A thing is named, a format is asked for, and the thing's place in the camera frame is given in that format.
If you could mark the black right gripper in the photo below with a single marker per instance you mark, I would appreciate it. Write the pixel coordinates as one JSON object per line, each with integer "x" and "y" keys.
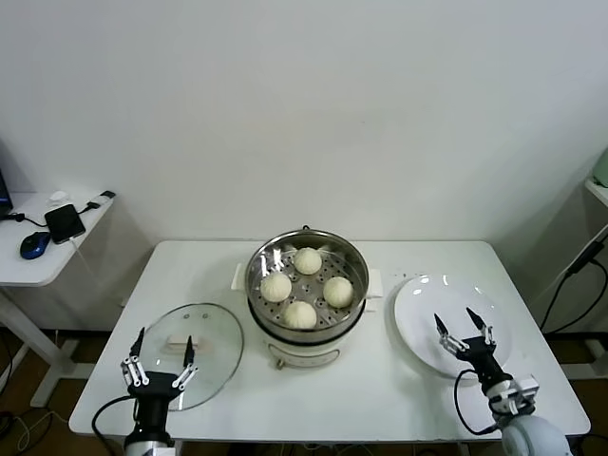
{"x": 482, "y": 358}

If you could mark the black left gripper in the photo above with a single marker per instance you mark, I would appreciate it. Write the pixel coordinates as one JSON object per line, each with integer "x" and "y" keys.
{"x": 152, "y": 389}

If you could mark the white steamed baozi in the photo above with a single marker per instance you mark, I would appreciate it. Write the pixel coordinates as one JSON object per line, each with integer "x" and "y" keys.
{"x": 300, "y": 314}
{"x": 275, "y": 287}
{"x": 338, "y": 291}
{"x": 308, "y": 261}

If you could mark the stainless steel steamer basket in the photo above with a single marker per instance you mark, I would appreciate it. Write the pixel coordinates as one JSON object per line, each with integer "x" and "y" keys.
{"x": 354, "y": 263}

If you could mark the white round plate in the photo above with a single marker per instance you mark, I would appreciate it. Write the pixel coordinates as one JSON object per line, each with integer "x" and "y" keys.
{"x": 418, "y": 304}

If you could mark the white electric cooker pot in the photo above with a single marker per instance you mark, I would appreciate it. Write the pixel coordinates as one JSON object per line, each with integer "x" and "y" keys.
{"x": 304, "y": 354}

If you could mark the white side table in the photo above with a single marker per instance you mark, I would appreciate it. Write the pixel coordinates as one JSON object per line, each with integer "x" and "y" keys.
{"x": 28, "y": 271}

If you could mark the black smartphone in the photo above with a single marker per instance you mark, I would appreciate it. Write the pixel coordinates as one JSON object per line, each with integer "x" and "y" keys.
{"x": 64, "y": 224}

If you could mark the blue computer mouse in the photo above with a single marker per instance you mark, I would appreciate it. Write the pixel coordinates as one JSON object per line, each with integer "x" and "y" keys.
{"x": 33, "y": 244}

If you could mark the small white object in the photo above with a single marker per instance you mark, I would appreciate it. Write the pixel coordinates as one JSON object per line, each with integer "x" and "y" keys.
{"x": 58, "y": 195}

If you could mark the dark laptop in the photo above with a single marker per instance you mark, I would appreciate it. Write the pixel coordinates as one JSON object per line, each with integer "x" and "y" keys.
{"x": 4, "y": 190}

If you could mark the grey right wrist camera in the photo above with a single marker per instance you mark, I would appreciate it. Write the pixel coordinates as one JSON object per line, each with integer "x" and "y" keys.
{"x": 525, "y": 385}

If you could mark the white desk with frame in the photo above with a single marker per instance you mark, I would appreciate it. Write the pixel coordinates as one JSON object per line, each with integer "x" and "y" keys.
{"x": 599, "y": 192}

